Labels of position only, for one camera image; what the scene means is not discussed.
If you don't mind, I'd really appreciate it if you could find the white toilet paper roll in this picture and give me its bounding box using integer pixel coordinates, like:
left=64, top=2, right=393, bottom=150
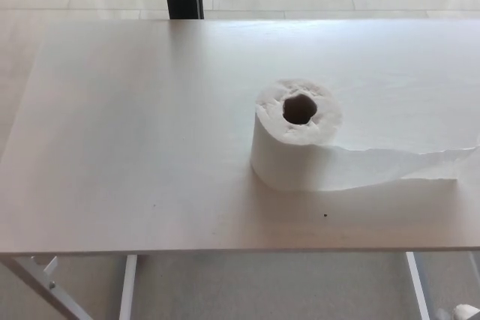
left=250, top=78, right=480, bottom=192

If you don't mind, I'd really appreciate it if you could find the white table leg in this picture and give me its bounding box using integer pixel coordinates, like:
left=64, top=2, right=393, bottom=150
left=404, top=251, right=432, bottom=320
left=118, top=255, right=138, bottom=320

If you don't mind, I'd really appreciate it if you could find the white diagonal table brace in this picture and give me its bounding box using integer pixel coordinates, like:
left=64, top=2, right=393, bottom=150
left=0, top=255, right=93, bottom=320

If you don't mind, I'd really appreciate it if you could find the white shoe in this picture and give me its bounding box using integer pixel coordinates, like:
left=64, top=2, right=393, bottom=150
left=451, top=303, right=480, bottom=320

